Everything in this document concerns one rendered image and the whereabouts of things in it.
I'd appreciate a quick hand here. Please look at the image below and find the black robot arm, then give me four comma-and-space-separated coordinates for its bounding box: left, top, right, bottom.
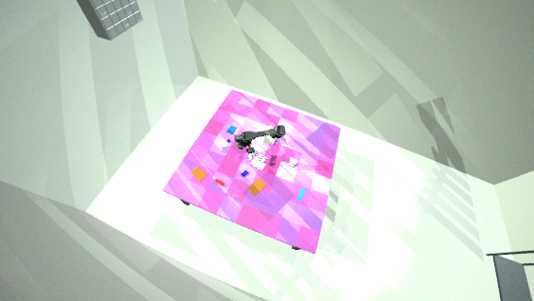
234, 125, 286, 150

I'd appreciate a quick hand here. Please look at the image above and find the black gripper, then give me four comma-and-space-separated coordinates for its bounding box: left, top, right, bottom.
244, 141, 255, 154

